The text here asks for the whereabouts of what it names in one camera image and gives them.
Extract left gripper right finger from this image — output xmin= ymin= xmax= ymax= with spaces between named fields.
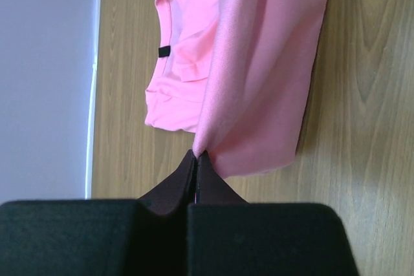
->
xmin=187 ymin=153 xmax=358 ymax=275

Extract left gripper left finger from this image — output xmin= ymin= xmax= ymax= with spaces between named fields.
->
xmin=1 ymin=151 xmax=197 ymax=275

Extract pink t shirt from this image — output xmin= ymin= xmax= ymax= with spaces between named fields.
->
xmin=145 ymin=0 xmax=327 ymax=178

